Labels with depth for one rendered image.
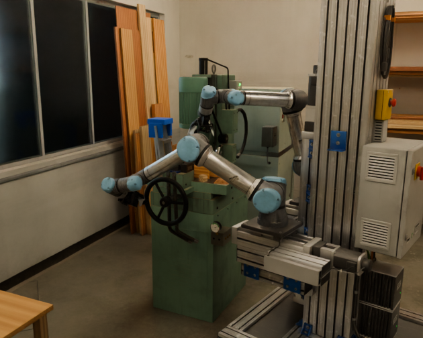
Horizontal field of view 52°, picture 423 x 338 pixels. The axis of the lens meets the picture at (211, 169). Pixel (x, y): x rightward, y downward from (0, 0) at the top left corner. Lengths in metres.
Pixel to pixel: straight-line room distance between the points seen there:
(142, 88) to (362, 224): 2.90
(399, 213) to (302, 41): 3.18
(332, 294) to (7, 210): 2.22
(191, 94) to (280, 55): 2.45
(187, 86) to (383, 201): 1.29
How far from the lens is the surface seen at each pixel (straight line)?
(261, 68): 5.00
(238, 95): 2.22
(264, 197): 1.93
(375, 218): 2.04
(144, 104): 4.42
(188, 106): 2.64
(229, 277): 3.01
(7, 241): 3.41
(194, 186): 2.60
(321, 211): 2.18
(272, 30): 5.00
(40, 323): 2.15
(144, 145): 4.11
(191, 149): 1.98
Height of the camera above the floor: 1.54
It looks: 13 degrees down
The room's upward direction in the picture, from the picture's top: straight up
